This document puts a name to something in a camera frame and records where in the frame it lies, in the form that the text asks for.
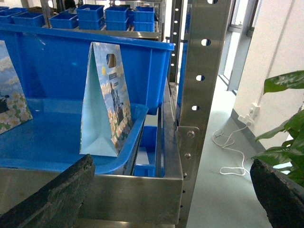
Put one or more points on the white wall socket plug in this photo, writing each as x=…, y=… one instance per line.
x=248, y=119

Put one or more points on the stainless steel shelf rack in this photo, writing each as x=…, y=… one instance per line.
x=160, y=188

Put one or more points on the blue plastic tray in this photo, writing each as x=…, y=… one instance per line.
x=51, y=140

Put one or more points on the green potted plant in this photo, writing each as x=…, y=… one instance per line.
x=291, y=150

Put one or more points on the large blue plastic bin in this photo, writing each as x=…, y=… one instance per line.
x=52, y=63

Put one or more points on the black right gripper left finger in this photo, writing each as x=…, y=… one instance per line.
x=55, y=205

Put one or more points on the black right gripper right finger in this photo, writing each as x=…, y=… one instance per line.
x=281, y=197

